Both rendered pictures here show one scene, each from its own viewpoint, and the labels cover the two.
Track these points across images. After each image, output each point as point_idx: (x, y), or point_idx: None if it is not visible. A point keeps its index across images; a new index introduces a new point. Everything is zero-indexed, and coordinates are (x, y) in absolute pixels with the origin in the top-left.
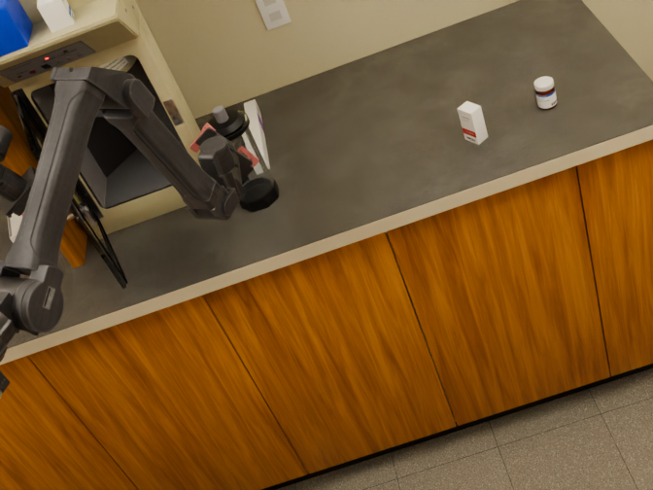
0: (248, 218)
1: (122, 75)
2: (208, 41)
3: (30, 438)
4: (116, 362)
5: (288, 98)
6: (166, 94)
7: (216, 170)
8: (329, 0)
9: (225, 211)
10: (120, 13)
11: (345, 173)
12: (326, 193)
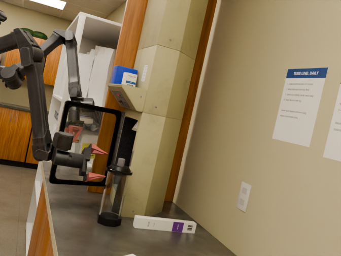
0: (92, 218)
1: (29, 45)
2: (220, 190)
3: (37, 227)
4: (45, 220)
5: (206, 241)
6: (134, 148)
7: (53, 139)
8: (263, 218)
9: (34, 153)
10: (130, 89)
11: (114, 243)
12: (97, 236)
